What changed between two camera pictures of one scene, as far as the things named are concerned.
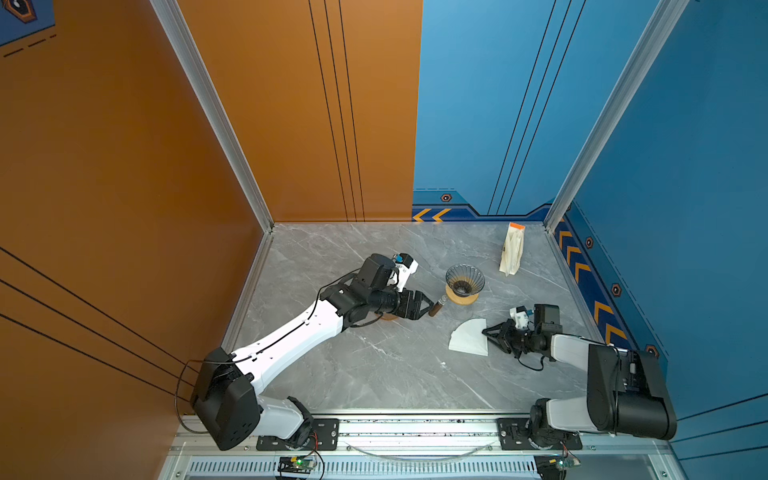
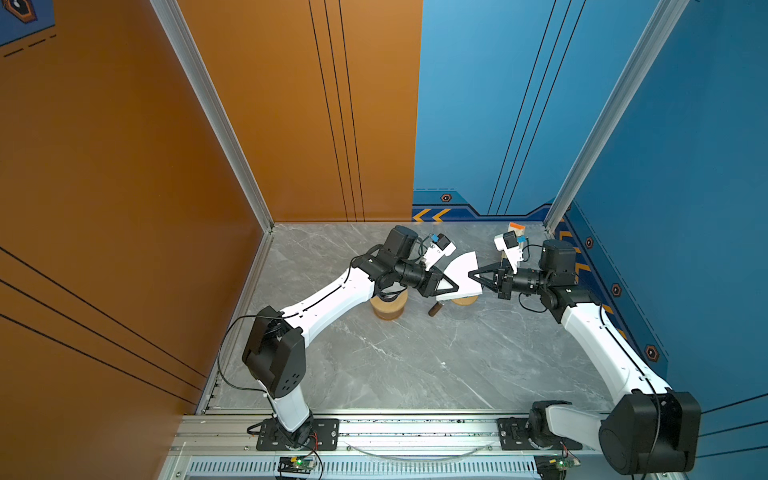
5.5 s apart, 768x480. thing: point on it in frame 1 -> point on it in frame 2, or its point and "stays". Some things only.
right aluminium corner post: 661,24 stays
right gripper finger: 504,328 -> 487,276
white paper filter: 467,337 -> 458,270
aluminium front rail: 416,449 stays
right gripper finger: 502,342 -> 488,284
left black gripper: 419,298 -> 430,284
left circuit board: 296,464 stays
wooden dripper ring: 461,300 stays
